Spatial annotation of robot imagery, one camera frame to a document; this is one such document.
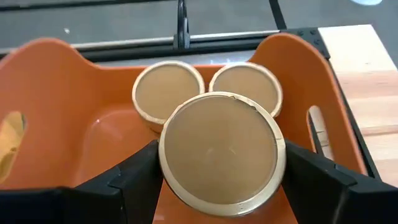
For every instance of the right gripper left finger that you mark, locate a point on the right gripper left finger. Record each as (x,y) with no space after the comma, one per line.
(93,205)

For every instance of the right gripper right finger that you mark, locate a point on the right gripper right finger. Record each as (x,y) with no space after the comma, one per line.
(342,202)

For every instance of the gold-lidded spice jar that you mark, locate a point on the gold-lidded spice jar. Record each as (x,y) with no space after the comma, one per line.
(166,90)
(220,149)
(248,85)

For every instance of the orange plastic storage bin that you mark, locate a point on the orange plastic storage bin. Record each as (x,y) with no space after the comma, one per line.
(62,124)

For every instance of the white round stand base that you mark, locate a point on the white round stand base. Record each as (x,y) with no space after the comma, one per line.
(367,1)

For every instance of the black frame clamp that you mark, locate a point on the black frame clamp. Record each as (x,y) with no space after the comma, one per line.
(183,31)

